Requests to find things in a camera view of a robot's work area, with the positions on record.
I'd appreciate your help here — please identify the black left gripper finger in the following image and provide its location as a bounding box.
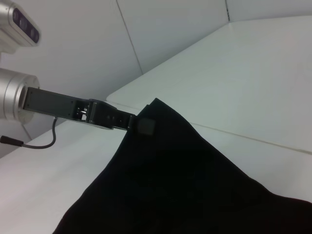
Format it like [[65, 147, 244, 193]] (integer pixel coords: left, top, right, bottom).
[[114, 109, 156, 137]]

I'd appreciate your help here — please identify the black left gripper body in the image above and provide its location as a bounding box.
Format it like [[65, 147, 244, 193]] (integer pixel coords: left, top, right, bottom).
[[22, 86, 118, 132]]

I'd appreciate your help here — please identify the black t-shirt with FREE print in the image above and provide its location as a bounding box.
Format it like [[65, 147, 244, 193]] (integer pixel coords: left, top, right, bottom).
[[52, 97, 312, 234]]

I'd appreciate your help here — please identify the left arm gripper cable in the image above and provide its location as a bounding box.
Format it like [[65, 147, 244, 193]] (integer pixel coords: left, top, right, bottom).
[[0, 117, 58, 149]]

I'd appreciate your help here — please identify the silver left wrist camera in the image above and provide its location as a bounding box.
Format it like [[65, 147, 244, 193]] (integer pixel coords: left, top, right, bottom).
[[0, 0, 41, 54]]

